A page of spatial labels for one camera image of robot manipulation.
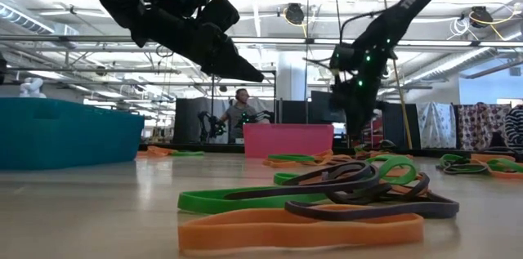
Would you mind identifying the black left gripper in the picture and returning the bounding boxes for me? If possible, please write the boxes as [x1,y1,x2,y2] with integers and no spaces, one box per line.
[129,0,266,84]

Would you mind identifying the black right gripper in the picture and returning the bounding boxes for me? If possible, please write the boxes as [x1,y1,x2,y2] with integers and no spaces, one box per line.
[333,70,388,140]

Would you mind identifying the black monitor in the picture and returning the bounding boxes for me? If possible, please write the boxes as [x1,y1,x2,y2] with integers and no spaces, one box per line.
[310,90,346,124]

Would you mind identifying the grey curtain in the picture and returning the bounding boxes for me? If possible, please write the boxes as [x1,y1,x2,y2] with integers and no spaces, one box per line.
[199,96,279,145]

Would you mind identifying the black partition panel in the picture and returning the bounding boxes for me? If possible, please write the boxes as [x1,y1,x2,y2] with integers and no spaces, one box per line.
[174,97,202,145]

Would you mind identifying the white patterned curtain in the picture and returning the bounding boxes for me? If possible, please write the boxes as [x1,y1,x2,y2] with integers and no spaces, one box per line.
[416,101,458,150]

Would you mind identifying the red plastic basket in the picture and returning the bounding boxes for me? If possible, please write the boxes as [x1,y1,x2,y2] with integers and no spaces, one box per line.
[243,123,335,159]

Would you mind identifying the floral patterned curtain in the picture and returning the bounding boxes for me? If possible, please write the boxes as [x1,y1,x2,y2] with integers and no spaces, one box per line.
[456,103,512,152]

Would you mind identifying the blue plastic basket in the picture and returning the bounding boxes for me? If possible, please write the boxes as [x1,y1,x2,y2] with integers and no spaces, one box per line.
[0,96,146,171]

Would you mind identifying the white robot figure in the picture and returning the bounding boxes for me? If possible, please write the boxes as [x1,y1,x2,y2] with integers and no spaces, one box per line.
[19,77,47,99]

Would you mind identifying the yellow hanging cable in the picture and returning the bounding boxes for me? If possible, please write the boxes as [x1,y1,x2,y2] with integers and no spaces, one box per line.
[378,0,413,150]

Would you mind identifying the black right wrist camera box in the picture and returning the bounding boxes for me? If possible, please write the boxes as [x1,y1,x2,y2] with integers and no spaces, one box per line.
[329,42,357,71]

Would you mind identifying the black ceiling cable reel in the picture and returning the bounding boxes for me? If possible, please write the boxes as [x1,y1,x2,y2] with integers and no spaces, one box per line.
[284,2,306,26]
[468,5,494,29]

